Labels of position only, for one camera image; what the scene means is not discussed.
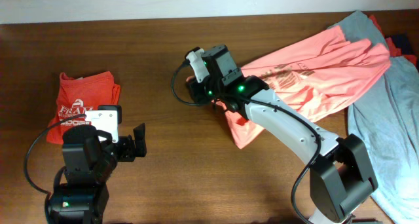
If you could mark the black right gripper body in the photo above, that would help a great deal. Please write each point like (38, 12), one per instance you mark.
(203, 91)

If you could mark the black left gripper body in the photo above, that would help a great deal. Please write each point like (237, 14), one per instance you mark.
(125, 151)

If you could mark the salmon pink printed t-shirt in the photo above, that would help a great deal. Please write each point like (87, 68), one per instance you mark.
(322, 74)

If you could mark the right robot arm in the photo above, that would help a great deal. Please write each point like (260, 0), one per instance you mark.
(339, 169)

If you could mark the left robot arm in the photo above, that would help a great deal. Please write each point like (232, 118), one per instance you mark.
(80, 192)

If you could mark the folded red printed t-shirt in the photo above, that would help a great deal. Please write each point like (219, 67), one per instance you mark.
(77, 96)

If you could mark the grey t-shirt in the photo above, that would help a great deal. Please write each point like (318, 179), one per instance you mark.
(385, 117)

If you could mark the red garment in pile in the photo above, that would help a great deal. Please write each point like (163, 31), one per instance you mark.
(394, 52)

